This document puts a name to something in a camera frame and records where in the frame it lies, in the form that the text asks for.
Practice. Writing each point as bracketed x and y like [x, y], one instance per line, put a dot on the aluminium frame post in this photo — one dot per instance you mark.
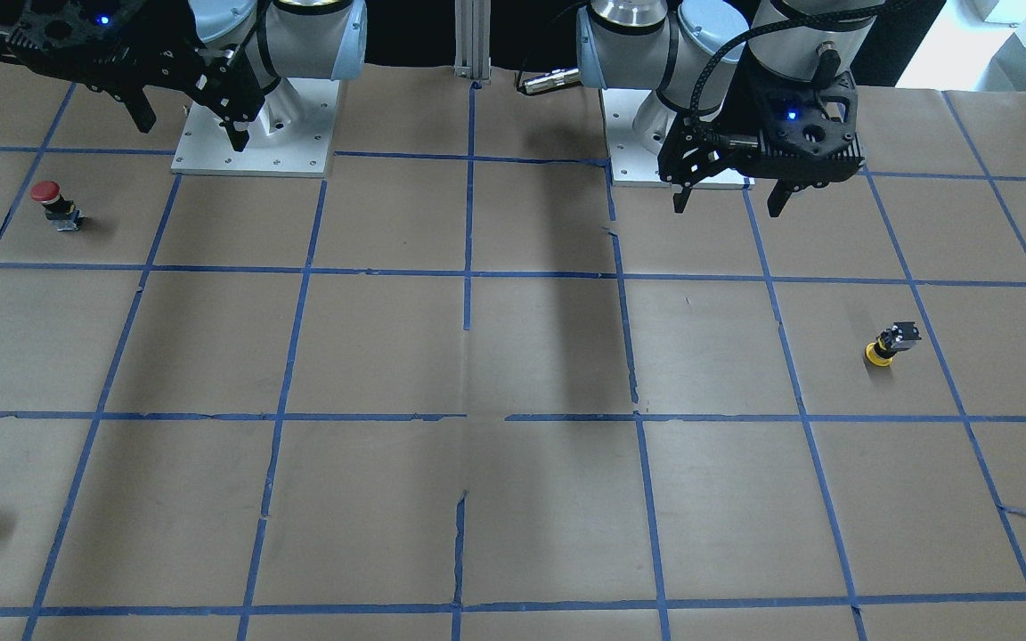
[471, 59]

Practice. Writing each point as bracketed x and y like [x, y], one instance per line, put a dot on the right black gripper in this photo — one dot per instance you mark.
[159, 55]

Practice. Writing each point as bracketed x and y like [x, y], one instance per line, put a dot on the silver cable connector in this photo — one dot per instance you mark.
[557, 80]

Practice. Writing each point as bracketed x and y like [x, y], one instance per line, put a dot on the red push button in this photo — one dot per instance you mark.
[63, 214]

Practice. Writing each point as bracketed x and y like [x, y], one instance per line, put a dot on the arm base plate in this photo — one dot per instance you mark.
[291, 136]
[635, 123]

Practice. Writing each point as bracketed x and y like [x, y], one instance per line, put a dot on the yellow push button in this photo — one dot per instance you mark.
[897, 338]

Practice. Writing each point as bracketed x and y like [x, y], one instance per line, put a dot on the brown paper table cover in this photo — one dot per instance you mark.
[466, 388]

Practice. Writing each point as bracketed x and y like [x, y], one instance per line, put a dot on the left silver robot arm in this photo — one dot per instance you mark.
[690, 55]

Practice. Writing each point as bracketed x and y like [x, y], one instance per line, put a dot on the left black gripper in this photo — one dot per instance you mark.
[738, 113]

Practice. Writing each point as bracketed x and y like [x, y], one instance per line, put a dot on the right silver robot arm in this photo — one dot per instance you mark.
[285, 39]

